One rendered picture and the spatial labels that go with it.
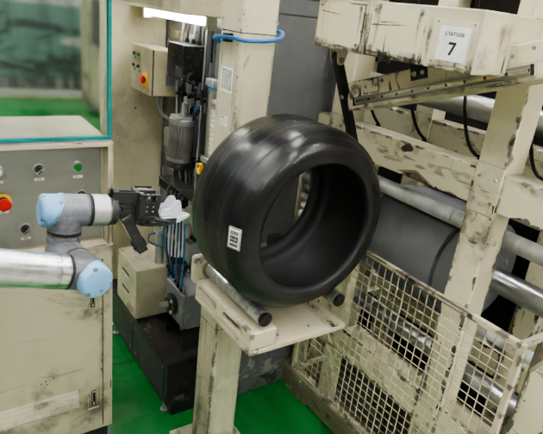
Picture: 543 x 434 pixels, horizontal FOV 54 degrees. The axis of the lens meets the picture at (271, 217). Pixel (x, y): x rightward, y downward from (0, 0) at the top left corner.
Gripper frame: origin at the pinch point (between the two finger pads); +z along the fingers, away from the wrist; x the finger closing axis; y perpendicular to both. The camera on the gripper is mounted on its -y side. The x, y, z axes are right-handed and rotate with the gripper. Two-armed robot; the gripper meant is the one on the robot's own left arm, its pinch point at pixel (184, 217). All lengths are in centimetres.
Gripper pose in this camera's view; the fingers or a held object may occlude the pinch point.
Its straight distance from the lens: 140.2
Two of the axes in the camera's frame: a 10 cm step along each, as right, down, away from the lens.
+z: 8.1, -0.1, 5.9
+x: -5.5, -3.6, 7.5
